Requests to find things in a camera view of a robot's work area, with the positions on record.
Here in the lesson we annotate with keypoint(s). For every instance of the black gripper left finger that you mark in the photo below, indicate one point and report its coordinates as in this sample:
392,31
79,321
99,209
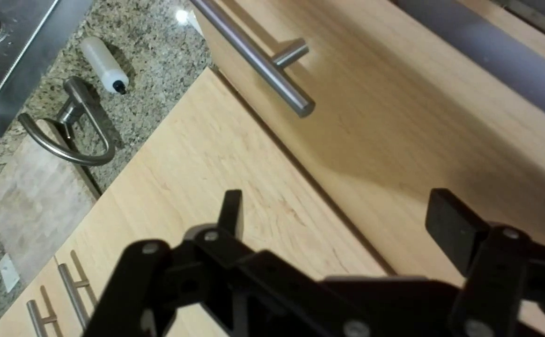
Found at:
159,282

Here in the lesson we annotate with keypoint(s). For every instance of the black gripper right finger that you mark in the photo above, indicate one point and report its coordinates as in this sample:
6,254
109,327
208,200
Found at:
496,274

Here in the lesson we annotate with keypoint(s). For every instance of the pale stone cutting board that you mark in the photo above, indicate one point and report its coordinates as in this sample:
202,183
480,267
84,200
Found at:
34,200

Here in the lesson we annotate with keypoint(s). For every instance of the curved steel faucet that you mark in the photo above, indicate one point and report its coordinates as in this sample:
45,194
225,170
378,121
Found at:
77,153

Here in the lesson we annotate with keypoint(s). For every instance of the white soap bottle black cap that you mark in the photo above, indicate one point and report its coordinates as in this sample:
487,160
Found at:
103,63

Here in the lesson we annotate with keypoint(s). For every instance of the stainless steel sink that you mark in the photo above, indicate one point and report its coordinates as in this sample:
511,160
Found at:
28,50

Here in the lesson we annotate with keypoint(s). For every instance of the white wall outlet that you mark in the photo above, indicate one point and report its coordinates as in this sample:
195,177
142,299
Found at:
9,274

